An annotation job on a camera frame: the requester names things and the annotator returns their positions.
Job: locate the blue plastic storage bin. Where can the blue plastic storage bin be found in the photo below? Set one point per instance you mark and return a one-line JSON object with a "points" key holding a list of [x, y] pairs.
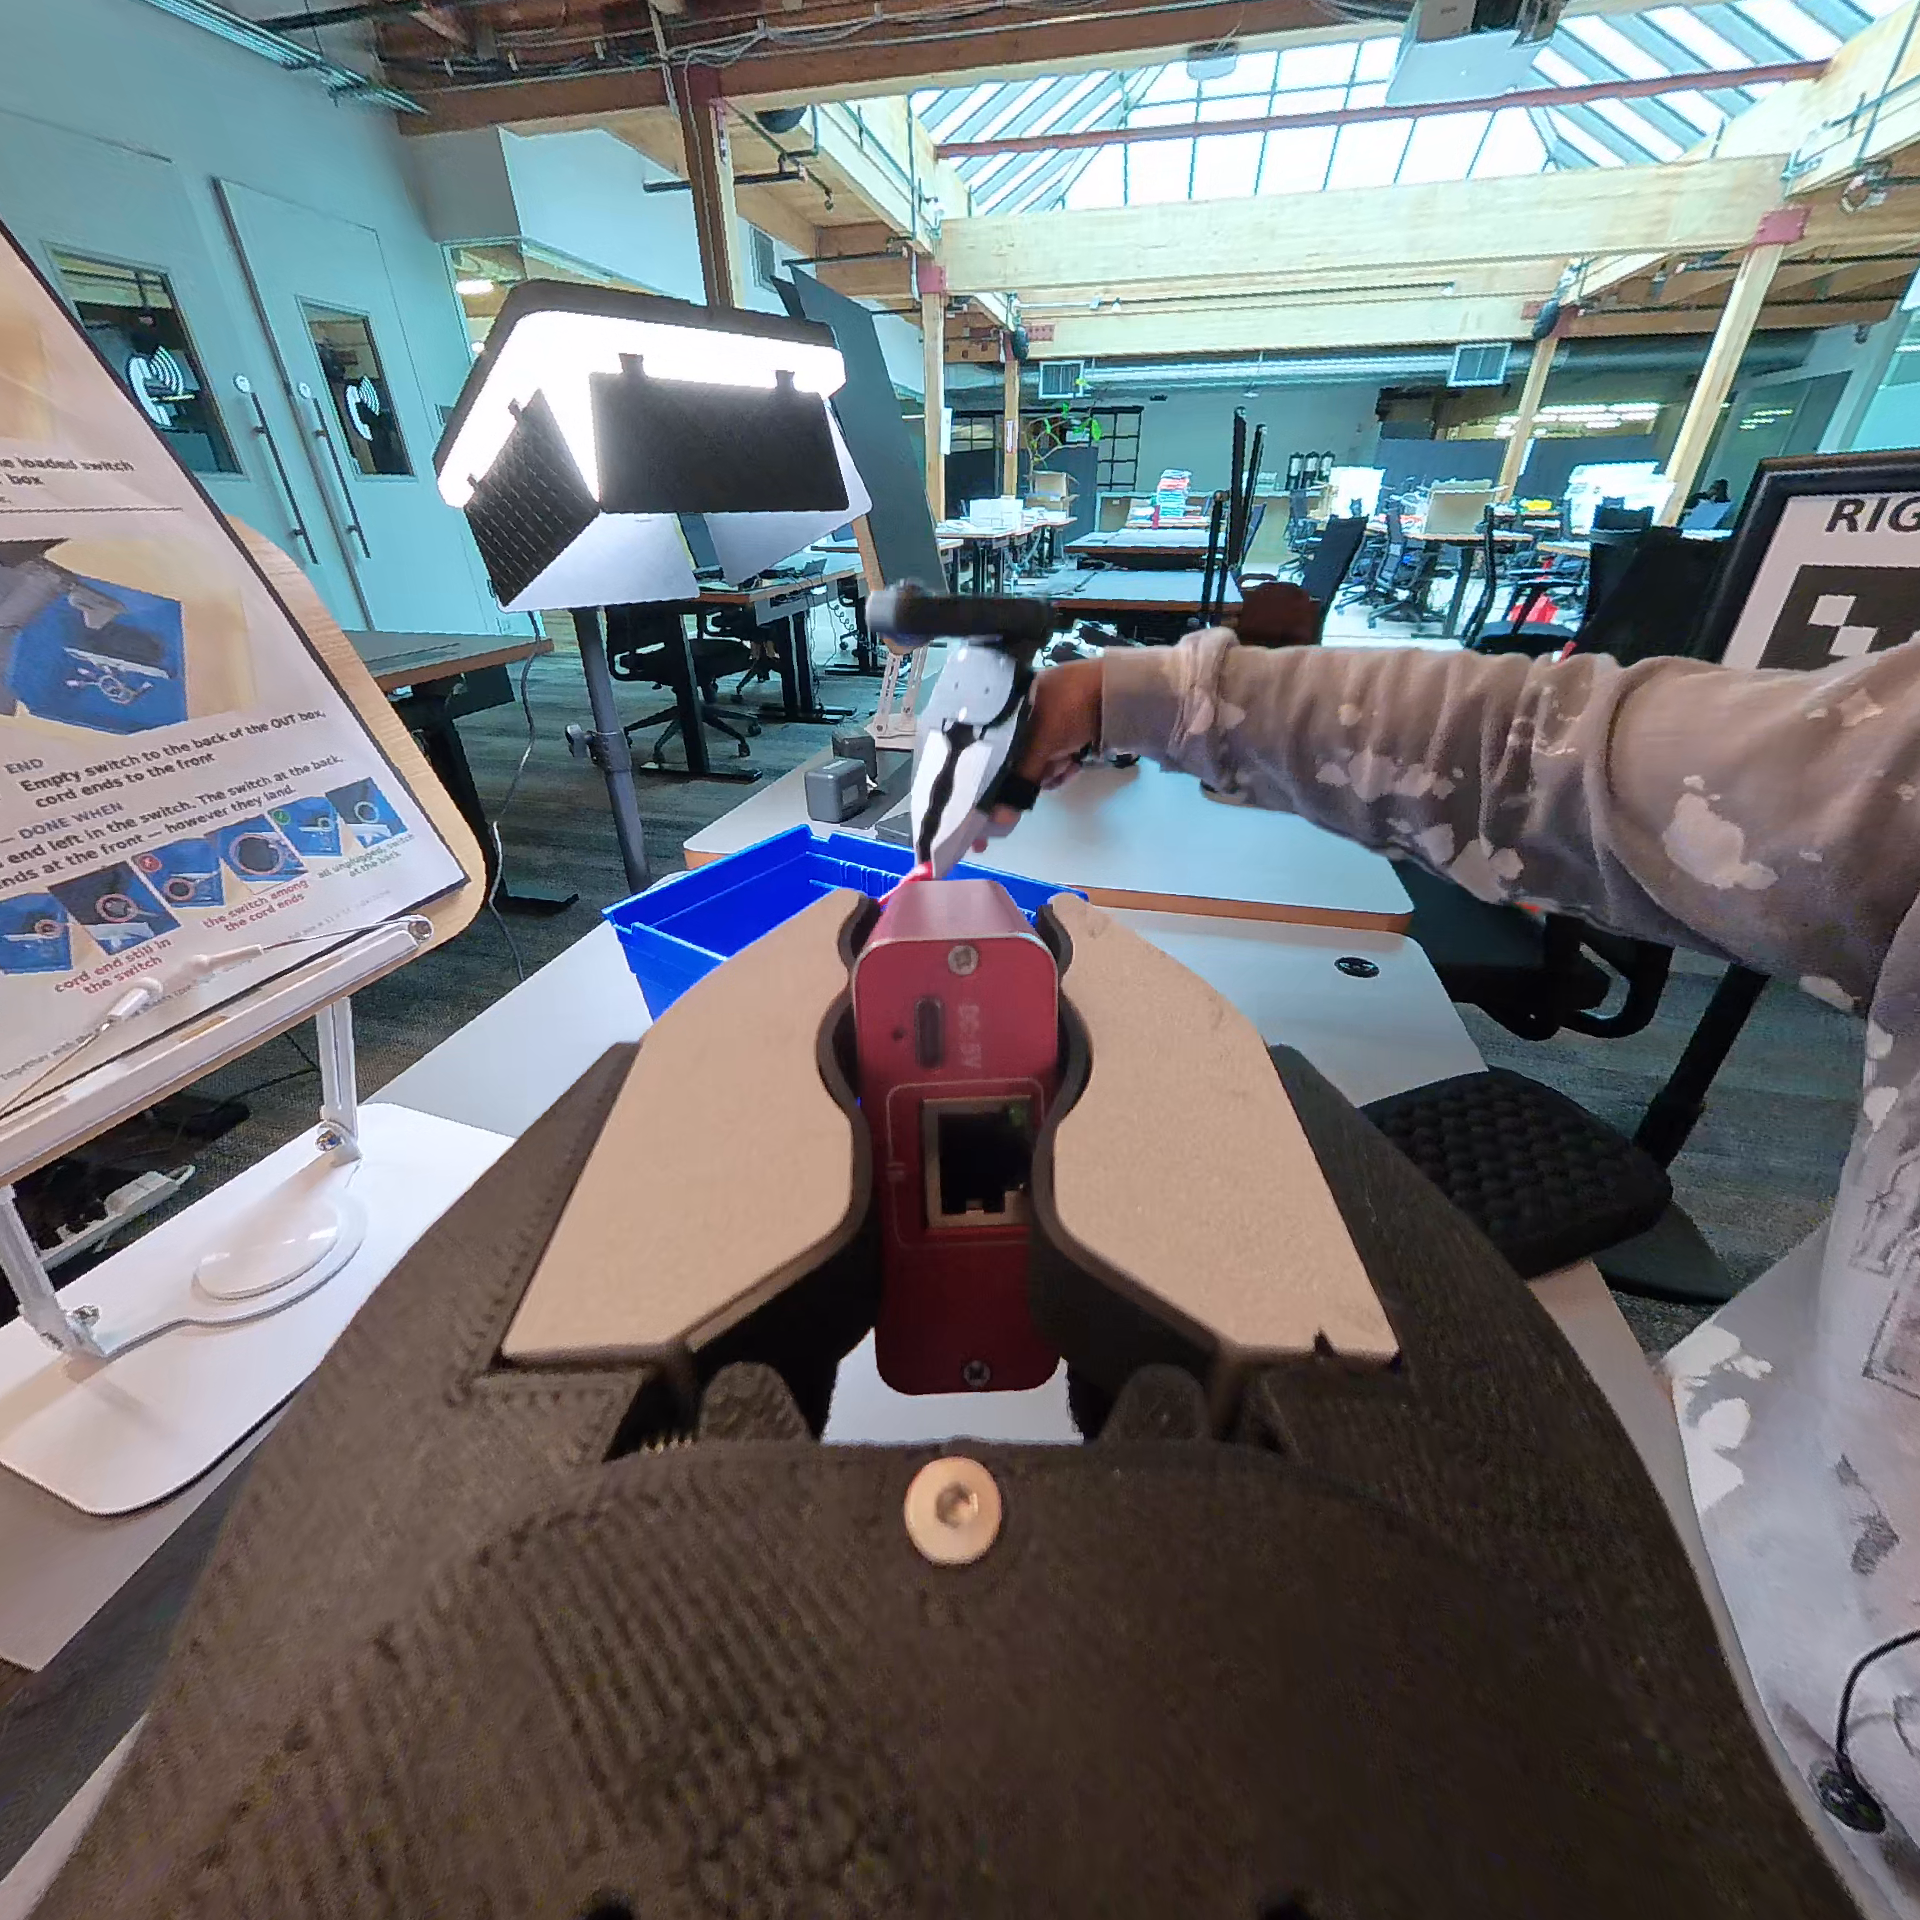
{"points": [[705, 931]]}

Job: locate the red metal ethernet adapter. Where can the red metal ethernet adapter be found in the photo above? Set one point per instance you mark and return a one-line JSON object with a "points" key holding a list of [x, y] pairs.
{"points": [[961, 974]]}

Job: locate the printed tag sign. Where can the printed tag sign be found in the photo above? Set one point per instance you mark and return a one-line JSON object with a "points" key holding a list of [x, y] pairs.
{"points": [[1828, 586]]}

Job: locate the black light stand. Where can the black light stand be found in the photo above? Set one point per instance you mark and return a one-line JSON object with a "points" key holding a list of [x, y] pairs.
{"points": [[615, 750]]}

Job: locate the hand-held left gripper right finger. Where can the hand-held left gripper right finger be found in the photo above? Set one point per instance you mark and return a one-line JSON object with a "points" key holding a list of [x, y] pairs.
{"points": [[1200, 1185]]}

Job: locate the studio light panel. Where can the studio light panel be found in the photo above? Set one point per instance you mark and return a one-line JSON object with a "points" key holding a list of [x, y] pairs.
{"points": [[661, 451]]}

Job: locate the person's right hand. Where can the person's right hand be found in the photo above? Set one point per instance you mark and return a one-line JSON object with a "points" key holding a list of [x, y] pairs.
{"points": [[1065, 720]]}

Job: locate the person's right forearm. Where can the person's right forearm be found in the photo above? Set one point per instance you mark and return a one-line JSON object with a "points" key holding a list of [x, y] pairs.
{"points": [[1499, 780]]}

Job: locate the white side table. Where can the white side table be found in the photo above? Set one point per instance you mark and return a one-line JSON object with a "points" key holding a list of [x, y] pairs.
{"points": [[1200, 856]]}

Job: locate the white power strip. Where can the white power strip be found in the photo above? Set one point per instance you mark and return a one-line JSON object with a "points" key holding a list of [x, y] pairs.
{"points": [[112, 1207]]}

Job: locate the ceiling projector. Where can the ceiling projector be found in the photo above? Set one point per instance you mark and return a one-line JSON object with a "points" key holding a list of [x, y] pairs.
{"points": [[1463, 60]]}

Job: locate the person's torso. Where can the person's torso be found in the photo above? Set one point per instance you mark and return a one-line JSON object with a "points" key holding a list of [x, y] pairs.
{"points": [[1799, 1425]]}

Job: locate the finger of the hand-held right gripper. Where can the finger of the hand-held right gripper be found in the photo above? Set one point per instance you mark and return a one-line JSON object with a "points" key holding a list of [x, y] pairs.
{"points": [[941, 750], [993, 750]]}

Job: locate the grey device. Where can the grey device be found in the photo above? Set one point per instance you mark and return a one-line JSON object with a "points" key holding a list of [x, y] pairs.
{"points": [[836, 786]]}

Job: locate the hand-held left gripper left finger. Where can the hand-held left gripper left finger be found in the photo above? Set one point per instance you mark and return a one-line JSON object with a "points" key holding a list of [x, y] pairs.
{"points": [[705, 1185]]}

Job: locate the white board stand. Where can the white board stand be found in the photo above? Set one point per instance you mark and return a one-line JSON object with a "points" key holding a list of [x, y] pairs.
{"points": [[897, 705]]}

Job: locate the black panel board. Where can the black panel board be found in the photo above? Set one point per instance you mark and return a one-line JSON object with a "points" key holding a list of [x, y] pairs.
{"points": [[884, 434]]}

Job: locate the wooden sign board with paper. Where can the wooden sign board with paper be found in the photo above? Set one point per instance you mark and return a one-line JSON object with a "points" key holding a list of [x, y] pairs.
{"points": [[195, 750]]}

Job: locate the brown office desk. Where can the brown office desk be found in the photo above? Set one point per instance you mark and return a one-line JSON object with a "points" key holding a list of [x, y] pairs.
{"points": [[435, 660]]}

